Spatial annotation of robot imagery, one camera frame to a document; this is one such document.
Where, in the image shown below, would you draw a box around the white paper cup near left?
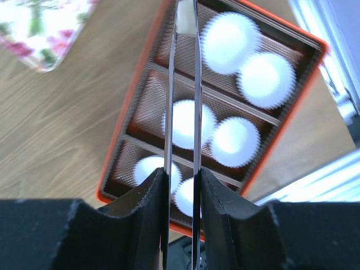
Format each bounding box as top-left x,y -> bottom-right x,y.
133,155 -> 182,193

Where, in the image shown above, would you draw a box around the white paper cup middle right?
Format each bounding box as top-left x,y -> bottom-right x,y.
210,116 -> 260,168

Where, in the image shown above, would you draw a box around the white chocolate piece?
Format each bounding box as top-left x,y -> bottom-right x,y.
176,0 -> 196,36

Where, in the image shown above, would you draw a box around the orange compartment box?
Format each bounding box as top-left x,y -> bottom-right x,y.
95,0 -> 330,241

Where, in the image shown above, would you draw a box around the floral tray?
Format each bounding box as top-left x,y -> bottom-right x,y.
1,1 -> 98,73

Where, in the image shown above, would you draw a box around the white paper cup middle left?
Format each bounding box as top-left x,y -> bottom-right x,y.
172,100 -> 217,150

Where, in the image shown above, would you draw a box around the white paper cup far right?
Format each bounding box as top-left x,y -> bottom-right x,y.
237,52 -> 296,109

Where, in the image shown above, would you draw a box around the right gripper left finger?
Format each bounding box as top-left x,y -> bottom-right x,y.
52,168 -> 170,269

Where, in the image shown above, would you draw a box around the white paper cup near right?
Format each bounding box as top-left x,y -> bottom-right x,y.
175,178 -> 194,218

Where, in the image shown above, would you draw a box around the white paper cup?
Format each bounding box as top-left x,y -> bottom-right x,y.
172,100 -> 217,150
175,178 -> 194,218
133,155 -> 182,193
237,52 -> 296,109
200,12 -> 261,75
210,116 -> 260,168

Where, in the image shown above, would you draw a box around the metal tongs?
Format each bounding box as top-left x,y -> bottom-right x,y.
164,1 -> 202,269

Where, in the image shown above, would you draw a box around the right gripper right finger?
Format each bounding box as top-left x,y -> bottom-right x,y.
200,168 -> 293,269

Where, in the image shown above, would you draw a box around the white paper cup far left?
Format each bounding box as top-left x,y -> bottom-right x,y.
200,12 -> 261,75

